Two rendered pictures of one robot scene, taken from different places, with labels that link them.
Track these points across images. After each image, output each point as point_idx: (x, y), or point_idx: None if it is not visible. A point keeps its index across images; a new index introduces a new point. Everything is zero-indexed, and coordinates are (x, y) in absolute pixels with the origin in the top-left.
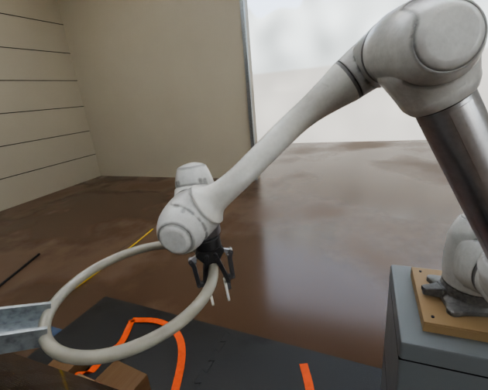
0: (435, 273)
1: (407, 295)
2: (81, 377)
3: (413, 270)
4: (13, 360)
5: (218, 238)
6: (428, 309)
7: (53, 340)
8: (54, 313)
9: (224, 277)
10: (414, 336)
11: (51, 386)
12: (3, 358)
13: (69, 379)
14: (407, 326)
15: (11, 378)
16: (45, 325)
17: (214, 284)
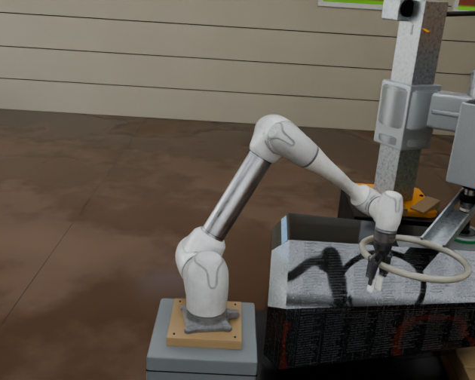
0: (222, 336)
1: (246, 329)
2: (436, 303)
3: (240, 338)
4: None
5: (374, 242)
6: (236, 308)
7: (412, 237)
8: (440, 249)
9: (375, 278)
10: (246, 305)
11: (424, 273)
12: None
13: (433, 292)
14: (249, 309)
15: (442, 265)
16: (428, 241)
17: (363, 252)
